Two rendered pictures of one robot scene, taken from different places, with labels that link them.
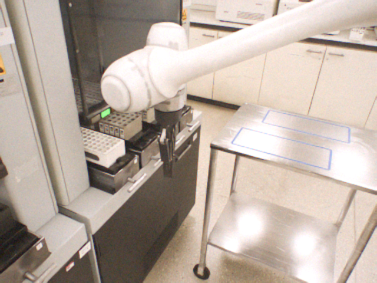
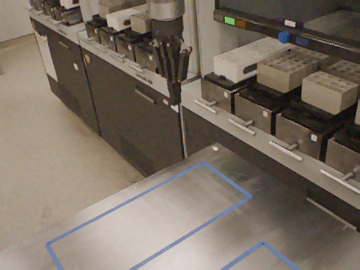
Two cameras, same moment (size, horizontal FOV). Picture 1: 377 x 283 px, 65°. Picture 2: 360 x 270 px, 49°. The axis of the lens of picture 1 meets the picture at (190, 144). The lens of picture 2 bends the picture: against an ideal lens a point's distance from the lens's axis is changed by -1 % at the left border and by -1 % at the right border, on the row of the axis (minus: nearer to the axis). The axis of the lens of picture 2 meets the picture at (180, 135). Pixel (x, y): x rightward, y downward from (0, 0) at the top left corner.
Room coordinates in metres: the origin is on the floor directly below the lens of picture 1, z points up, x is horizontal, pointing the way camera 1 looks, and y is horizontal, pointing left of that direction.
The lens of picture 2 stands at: (1.27, -0.72, 1.32)
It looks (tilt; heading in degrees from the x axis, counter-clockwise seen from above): 33 degrees down; 124
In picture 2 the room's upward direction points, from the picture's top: 6 degrees counter-clockwise
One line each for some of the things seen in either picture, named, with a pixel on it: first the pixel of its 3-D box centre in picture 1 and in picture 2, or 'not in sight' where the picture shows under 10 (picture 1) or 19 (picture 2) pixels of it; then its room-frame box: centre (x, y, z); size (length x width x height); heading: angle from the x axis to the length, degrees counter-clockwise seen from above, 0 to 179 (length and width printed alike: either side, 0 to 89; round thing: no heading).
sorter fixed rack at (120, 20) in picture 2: not in sight; (142, 15); (0.20, 0.66, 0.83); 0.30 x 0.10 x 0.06; 67
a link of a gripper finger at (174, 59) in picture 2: (169, 140); (175, 61); (0.75, 0.06, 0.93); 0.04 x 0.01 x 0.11; 79
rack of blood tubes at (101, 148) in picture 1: (81, 143); (259, 57); (0.85, 0.38, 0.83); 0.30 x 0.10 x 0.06; 67
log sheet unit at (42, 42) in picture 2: not in sight; (44, 55); (-0.83, 0.89, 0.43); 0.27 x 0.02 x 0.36; 157
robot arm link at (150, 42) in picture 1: (165, 57); not in sight; (0.72, 0.07, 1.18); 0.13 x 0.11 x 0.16; 160
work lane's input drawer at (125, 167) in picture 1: (55, 146); (288, 60); (0.91, 0.50, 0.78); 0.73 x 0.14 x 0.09; 67
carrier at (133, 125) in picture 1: (131, 128); (275, 77); (0.95, 0.22, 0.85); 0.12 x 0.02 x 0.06; 157
